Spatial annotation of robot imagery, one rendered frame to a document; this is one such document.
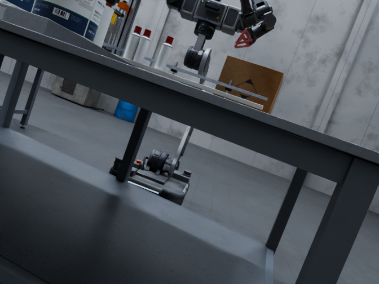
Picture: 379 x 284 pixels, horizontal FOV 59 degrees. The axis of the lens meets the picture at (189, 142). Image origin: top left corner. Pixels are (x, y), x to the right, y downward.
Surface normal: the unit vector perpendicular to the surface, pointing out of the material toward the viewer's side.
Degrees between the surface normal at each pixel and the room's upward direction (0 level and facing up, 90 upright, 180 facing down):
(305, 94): 90
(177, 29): 90
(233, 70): 90
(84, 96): 90
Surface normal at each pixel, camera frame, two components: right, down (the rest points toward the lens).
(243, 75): -0.25, 0.00
